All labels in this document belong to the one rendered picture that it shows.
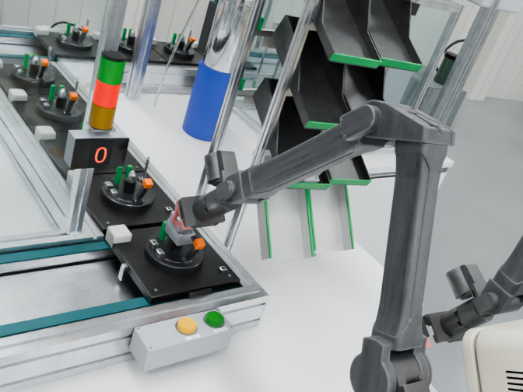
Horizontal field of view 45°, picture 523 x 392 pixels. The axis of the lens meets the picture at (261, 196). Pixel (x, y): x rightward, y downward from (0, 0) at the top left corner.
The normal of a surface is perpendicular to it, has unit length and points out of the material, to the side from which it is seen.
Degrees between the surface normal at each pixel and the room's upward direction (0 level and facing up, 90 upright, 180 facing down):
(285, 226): 45
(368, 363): 86
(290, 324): 0
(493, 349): 86
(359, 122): 86
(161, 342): 0
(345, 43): 25
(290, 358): 0
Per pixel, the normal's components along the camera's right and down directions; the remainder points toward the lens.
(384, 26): 0.44, -0.52
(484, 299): -0.84, 0.00
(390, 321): -0.72, -0.19
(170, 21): 0.46, 0.55
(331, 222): 0.51, -0.20
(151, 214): 0.29, -0.84
